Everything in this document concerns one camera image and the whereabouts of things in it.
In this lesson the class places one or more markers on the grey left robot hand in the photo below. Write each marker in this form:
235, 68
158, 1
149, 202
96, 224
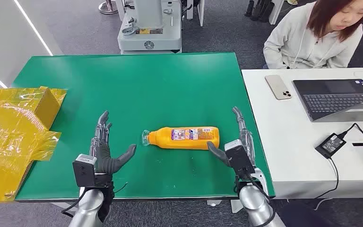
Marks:
106, 159

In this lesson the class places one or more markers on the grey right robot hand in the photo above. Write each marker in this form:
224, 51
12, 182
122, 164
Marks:
248, 144

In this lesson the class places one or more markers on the orange plastic bottle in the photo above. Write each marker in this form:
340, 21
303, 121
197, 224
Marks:
181, 142

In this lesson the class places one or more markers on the beige smartphone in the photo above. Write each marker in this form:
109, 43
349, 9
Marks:
278, 87

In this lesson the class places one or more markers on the black power adapter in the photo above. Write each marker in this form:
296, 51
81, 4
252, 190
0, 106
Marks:
330, 145

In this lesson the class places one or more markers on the dark grey laptop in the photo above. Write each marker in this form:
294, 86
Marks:
335, 100

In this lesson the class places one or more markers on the yellow taped cardboard box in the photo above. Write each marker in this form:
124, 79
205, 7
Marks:
9, 141

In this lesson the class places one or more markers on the person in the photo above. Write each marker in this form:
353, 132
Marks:
306, 44

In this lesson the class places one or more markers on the white machine base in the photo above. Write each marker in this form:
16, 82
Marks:
150, 39

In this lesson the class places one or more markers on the white furniture panel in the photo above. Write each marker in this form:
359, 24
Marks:
201, 11

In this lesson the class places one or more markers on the round metal stand base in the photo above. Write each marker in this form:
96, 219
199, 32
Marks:
108, 7

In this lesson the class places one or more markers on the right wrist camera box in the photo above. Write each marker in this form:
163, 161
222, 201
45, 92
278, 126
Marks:
239, 158

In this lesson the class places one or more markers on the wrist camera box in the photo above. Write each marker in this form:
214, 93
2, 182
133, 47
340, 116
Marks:
83, 170
239, 158

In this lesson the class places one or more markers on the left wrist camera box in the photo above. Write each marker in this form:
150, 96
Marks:
83, 170

